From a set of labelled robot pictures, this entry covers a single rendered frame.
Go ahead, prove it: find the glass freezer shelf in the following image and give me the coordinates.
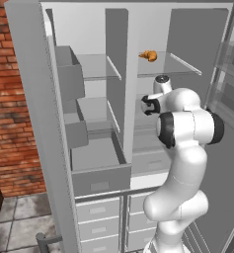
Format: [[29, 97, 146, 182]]
[[75, 53, 122, 82], [76, 96, 121, 133]]

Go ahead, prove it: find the grey closed fridge drawer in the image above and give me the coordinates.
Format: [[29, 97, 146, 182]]
[[131, 148, 173, 178]]

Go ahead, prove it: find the grey open freezer drawer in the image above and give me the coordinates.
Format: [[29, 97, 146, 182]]
[[69, 129, 133, 198]]

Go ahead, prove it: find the pale grey drawer front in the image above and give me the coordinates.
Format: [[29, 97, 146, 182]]
[[75, 197, 121, 223], [127, 211, 157, 233], [77, 216, 120, 242], [127, 227, 158, 252], [79, 234, 120, 253], [127, 191, 156, 214]]

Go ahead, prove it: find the glass fridge shelf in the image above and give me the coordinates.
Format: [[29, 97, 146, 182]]
[[136, 50, 203, 79]]

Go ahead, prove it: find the grey freezer side door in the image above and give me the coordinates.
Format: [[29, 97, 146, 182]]
[[3, 0, 90, 253]]

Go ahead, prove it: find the grey fridge cabinet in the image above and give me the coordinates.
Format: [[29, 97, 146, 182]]
[[39, 0, 234, 253]]

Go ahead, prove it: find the clear door shelf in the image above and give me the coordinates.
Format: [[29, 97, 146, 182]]
[[205, 77, 234, 137], [214, 40, 234, 83]]

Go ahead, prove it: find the grey fridge side door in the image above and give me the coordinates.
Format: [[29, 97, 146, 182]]
[[183, 0, 234, 253]]

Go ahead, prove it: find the small grey door bin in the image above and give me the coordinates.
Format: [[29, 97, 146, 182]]
[[63, 98, 90, 149]]

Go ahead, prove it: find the large grey door bin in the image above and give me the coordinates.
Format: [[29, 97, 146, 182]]
[[54, 44, 86, 102]]

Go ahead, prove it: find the grey door handle bar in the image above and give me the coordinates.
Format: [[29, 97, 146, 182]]
[[36, 231, 64, 253]]

